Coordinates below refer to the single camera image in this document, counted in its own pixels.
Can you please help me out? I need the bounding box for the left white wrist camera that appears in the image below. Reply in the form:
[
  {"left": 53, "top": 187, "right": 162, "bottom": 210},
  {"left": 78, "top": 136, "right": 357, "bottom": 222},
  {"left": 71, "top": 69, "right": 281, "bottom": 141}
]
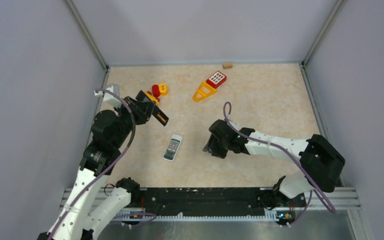
[{"left": 94, "top": 83, "right": 122, "bottom": 108}]

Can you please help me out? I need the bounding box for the yellow ring toy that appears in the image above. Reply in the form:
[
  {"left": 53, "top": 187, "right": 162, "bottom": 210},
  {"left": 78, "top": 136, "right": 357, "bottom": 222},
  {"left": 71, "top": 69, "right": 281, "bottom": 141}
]
[{"left": 158, "top": 83, "right": 169, "bottom": 96}]

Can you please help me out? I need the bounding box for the black remote control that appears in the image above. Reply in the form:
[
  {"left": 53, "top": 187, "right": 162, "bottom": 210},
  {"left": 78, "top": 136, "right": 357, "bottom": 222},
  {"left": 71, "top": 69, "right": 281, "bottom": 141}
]
[{"left": 135, "top": 90, "right": 169, "bottom": 127}]

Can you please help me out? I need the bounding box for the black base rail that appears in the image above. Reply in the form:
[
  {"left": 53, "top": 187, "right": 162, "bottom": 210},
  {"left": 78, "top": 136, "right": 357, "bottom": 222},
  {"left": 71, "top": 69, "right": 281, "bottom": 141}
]
[{"left": 114, "top": 187, "right": 307, "bottom": 225}]

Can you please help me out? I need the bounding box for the red toy block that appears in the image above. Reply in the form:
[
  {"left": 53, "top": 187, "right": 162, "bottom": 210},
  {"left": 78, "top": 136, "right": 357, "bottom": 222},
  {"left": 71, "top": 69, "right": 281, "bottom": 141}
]
[{"left": 205, "top": 71, "right": 227, "bottom": 89}]

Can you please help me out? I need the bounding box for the small wooden block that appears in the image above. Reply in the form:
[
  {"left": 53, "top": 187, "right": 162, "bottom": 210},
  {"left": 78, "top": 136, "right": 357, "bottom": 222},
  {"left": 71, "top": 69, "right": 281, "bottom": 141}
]
[{"left": 222, "top": 62, "right": 233, "bottom": 70}]

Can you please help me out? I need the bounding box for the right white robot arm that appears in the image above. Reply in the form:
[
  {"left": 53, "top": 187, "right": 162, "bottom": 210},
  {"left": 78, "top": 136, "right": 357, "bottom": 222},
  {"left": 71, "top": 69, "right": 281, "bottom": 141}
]
[{"left": 203, "top": 119, "right": 346, "bottom": 206}]

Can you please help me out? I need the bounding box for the yellow triangle toy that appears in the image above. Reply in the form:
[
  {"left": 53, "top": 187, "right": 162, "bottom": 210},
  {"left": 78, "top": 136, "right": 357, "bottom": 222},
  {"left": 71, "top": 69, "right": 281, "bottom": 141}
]
[{"left": 192, "top": 81, "right": 217, "bottom": 103}]

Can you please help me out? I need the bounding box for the orange toy piece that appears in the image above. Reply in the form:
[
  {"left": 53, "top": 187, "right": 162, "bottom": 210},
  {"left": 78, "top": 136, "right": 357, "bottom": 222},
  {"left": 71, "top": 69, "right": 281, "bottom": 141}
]
[{"left": 145, "top": 91, "right": 160, "bottom": 106}]

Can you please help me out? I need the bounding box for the white remote control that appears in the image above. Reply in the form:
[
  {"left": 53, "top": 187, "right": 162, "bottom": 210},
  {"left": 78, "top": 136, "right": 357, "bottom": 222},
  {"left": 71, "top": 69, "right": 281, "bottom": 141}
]
[{"left": 162, "top": 134, "right": 183, "bottom": 162}]

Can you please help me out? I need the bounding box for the red cylinder toy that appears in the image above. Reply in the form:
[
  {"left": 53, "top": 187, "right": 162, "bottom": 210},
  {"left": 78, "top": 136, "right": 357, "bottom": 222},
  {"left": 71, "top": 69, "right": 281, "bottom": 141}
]
[{"left": 151, "top": 84, "right": 161, "bottom": 98}]

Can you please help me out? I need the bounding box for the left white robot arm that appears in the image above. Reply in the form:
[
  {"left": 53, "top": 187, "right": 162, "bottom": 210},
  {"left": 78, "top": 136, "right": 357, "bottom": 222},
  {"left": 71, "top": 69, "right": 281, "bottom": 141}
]
[{"left": 37, "top": 96, "right": 159, "bottom": 240}]

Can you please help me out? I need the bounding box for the orange battery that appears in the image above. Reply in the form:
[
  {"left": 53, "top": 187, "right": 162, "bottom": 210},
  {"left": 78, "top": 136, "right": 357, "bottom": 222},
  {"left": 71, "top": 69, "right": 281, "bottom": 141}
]
[{"left": 157, "top": 114, "right": 166, "bottom": 123}]

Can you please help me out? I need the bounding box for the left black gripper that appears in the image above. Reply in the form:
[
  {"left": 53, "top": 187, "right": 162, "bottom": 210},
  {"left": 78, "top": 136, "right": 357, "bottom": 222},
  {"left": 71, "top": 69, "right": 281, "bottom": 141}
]
[{"left": 113, "top": 95, "right": 156, "bottom": 148}]

